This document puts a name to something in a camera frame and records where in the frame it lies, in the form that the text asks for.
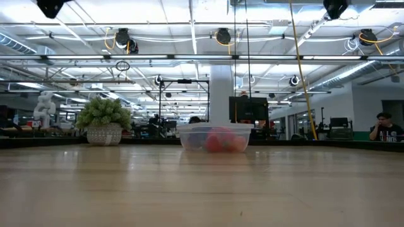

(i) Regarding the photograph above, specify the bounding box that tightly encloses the large red toy pepper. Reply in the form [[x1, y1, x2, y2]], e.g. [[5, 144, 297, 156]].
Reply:
[[205, 134, 227, 153]]

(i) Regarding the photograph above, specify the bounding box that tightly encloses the purple toy blackberry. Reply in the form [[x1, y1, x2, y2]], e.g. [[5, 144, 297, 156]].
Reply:
[[187, 127, 206, 151]]

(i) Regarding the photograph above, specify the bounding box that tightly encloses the clear plastic tupperware container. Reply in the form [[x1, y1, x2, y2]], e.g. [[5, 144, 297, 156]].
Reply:
[[176, 122, 255, 154]]

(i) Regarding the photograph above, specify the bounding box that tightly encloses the black equipment cart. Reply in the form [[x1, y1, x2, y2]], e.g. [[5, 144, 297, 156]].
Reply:
[[330, 117, 354, 141]]

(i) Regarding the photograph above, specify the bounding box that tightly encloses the green potted plant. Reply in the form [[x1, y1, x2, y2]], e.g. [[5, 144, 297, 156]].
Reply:
[[75, 96, 133, 146]]

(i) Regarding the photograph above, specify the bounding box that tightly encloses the black monitor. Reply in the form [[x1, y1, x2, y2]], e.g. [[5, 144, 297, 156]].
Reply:
[[229, 96, 270, 124]]

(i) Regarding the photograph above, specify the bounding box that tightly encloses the white building column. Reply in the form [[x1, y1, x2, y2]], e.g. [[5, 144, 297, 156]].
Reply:
[[209, 64, 235, 124]]

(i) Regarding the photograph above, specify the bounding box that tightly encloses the silver ventilation duct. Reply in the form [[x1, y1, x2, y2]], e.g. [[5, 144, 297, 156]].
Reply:
[[312, 59, 404, 92]]

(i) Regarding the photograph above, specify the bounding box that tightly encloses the yellow hanging cable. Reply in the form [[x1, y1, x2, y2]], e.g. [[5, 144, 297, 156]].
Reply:
[[288, 0, 319, 141]]

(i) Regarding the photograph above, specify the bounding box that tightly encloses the black hanging cable loop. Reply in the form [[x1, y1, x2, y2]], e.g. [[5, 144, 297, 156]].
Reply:
[[115, 60, 131, 72]]

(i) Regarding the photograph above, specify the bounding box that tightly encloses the black aluminium table frame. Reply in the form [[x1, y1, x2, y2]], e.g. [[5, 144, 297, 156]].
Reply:
[[0, 137, 404, 149]]

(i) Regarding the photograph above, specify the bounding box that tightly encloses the black workstation frame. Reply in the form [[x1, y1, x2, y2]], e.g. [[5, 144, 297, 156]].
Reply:
[[158, 78, 211, 124]]

